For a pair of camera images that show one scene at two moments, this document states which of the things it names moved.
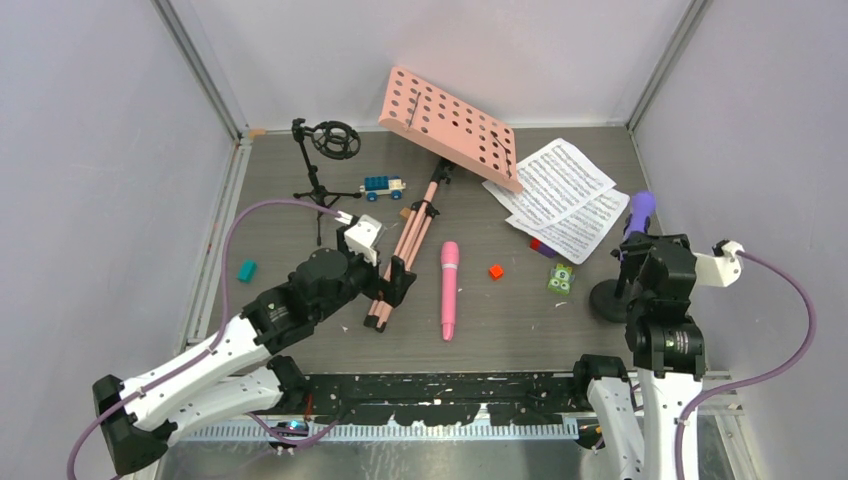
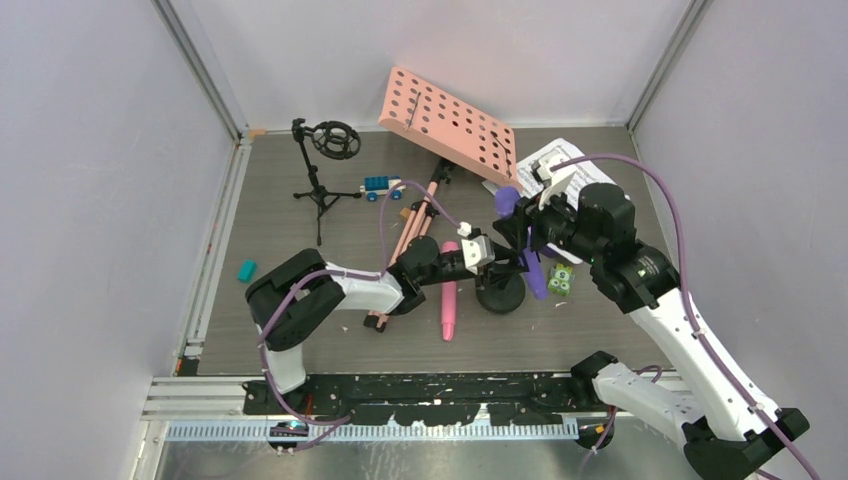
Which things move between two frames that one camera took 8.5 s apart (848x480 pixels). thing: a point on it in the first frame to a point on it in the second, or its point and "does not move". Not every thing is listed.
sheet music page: x=557 y=182 does not move
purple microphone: x=642 y=207 to x=504 y=201
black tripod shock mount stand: x=336 y=140 does not move
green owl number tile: x=561 y=278 does not move
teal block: x=247 y=271 does not move
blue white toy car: x=383 y=185 does not move
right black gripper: x=635 y=248 to x=526 y=212
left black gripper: x=392 y=291 to x=498 y=273
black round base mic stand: x=609 y=298 to x=497 y=299
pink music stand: x=463 y=137 does not move
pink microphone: x=450 y=256 does not move
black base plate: x=444 y=399 does not move
